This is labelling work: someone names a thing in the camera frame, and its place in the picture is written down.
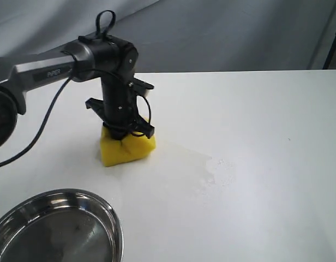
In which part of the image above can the thin black camera cable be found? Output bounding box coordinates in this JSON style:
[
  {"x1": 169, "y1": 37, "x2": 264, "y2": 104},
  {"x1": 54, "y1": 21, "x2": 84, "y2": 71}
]
[{"x1": 102, "y1": 94, "x2": 152, "y2": 137}]

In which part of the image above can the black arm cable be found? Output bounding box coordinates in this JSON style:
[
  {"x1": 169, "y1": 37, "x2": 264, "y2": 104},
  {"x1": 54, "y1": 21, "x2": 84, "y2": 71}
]
[{"x1": 0, "y1": 69, "x2": 122, "y2": 169}]

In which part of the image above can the black velcro strap loop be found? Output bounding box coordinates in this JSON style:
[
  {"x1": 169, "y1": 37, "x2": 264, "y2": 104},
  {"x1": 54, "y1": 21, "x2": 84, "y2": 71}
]
[{"x1": 77, "y1": 10, "x2": 116, "y2": 44}]

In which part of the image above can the yellow sponge block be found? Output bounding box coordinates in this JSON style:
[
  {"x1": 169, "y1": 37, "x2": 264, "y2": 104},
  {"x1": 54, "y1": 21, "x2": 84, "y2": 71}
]
[{"x1": 100, "y1": 126, "x2": 156, "y2": 167}]

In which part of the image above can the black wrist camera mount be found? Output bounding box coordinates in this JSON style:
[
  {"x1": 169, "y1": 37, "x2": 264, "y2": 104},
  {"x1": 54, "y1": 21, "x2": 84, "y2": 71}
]
[{"x1": 132, "y1": 78, "x2": 154, "y2": 97}]

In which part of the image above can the stainless steel round tray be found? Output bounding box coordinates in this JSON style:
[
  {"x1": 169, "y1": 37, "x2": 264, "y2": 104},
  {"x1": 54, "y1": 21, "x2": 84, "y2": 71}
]
[{"x1": 0, "y1": 188, "x2": 124, "y2": 261}]

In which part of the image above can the grey fabric backdrop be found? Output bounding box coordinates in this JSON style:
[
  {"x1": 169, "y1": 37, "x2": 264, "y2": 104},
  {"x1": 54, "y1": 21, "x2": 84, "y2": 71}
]
[{"x1": 0, "y1": 1, "x2": 336, "y2": 73}]

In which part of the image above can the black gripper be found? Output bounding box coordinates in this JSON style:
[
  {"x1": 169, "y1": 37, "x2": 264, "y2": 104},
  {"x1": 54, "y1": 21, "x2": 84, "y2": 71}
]
[{"x1": 85, "y1": 73, "x2": 154, "y2": 140}]

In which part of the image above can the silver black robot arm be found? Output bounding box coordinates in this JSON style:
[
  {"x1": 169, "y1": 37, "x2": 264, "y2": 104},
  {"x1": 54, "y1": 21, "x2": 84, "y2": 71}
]
[{"x1": 0, "y1": 37, "x2": 154, "y2": 147}]

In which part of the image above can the amber liquid spill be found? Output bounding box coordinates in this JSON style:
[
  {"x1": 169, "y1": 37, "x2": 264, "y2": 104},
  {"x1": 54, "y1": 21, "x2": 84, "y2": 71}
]
[{"x1": 165, "y1": 144, "x2": 237, "y2": 190}]

